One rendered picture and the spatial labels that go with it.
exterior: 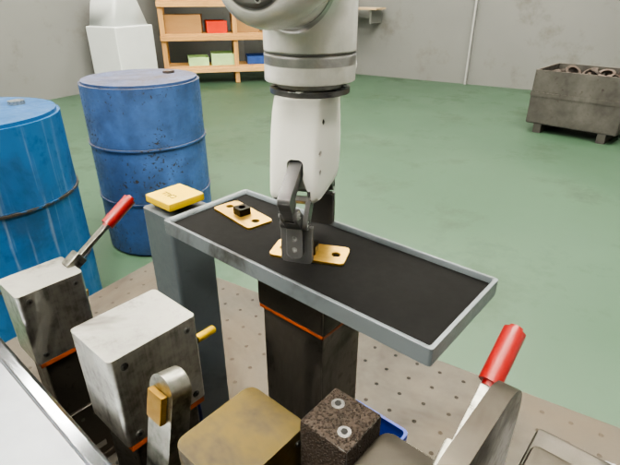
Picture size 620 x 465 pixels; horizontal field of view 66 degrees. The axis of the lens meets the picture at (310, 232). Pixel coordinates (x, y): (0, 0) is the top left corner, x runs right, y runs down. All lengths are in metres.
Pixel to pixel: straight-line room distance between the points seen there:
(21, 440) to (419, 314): 0.43
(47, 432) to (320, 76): 0.46
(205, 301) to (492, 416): 0.53
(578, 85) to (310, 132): 5.46
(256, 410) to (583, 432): 0.73
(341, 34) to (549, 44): 8.28
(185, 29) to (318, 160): 8.35
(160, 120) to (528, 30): 6.91
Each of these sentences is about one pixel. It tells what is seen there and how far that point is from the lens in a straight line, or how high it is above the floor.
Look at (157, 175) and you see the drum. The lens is 2.78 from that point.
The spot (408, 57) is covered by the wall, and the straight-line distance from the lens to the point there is 9.25.
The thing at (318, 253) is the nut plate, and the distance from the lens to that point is 0.52.
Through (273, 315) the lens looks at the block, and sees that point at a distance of 0.57.
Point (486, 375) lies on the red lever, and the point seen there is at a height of 1.13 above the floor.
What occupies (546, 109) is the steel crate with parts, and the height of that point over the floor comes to 0.27.
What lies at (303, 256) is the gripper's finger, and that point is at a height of 1.18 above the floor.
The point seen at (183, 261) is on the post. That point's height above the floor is 1.07.
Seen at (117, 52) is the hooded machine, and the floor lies 0.64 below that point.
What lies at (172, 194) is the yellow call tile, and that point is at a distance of 0.71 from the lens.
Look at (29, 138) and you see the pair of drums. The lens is 2.11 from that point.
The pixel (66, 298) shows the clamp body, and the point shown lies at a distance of 0.76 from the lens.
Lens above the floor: 1.42
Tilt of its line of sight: 27 degrees down
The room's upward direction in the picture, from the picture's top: straight up
